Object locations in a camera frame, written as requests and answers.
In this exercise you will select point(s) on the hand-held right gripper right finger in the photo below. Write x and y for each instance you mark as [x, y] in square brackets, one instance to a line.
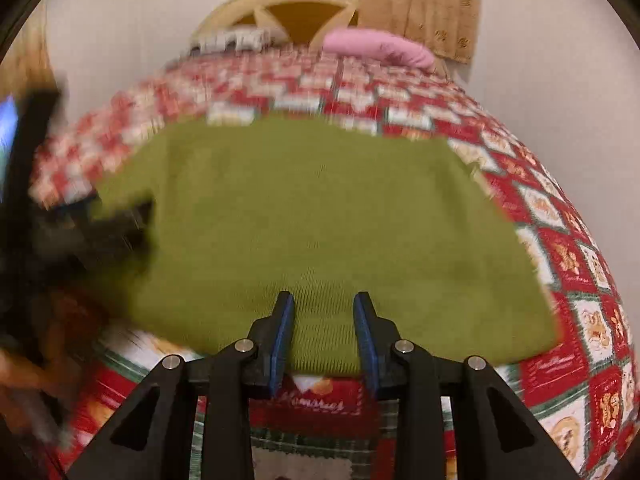
[366, 347]

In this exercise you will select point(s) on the pink pillow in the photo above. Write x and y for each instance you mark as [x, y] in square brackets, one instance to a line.
[380, 47]

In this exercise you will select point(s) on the white grey patterned pillow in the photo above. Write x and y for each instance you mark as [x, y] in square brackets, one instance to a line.
[235, 40]

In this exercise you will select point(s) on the red bear printed quilt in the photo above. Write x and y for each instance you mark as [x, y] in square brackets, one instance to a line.
[560, 375]

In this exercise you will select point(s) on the beige floral curtain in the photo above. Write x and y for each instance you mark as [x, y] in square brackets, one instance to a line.
[425, 10]

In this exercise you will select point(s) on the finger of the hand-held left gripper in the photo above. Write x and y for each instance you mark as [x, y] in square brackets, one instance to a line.
[140, 230]

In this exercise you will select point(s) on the cream wooden headboard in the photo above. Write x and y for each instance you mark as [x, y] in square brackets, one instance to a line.
[300, 17]

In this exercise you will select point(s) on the green orange striped knit sweater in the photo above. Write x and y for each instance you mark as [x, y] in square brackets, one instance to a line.
[325, 210]

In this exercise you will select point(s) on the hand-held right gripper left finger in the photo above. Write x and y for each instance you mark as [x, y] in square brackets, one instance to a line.
[281, 345]

